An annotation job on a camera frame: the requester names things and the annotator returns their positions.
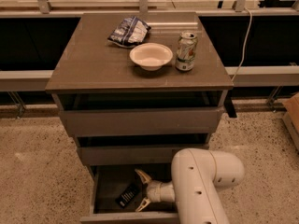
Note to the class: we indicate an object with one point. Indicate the green white soda can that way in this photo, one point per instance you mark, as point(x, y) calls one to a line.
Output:
point(185, 55)

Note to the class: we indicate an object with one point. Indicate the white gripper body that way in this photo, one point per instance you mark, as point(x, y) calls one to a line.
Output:
point(153, 191)

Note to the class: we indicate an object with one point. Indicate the grey drawer cabinet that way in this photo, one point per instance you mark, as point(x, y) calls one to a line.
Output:
point(96, 75)

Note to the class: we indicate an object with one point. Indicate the top grey drawer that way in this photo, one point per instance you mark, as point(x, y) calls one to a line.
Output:
point(141, 121)

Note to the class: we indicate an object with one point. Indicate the middle grey drawer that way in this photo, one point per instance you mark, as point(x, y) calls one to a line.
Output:
point(95, 156)

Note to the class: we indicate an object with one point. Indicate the grey drawer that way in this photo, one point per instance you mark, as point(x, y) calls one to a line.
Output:
point(112, 181)
point(141, 121)
point(95, 156)

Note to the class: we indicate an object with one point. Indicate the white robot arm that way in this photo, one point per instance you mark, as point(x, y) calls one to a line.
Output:
point(197, 176)

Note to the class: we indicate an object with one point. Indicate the wooden box at right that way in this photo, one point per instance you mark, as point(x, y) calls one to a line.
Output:
point(291, 118)

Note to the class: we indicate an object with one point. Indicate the blue white chip bag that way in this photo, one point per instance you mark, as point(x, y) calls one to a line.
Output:
point(129, 33)

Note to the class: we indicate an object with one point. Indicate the bottom grey drawer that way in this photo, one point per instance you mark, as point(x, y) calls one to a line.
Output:
point(112, 181)

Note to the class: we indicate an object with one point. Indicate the black rxbar chocolate bar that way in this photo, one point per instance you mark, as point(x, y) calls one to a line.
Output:
point(127, 195)

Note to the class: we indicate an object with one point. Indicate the white bowl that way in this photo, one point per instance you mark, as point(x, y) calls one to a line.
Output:
point(151, 56)

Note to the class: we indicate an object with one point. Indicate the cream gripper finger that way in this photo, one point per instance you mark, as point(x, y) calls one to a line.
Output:
point(144, 203)
point(145, 178)

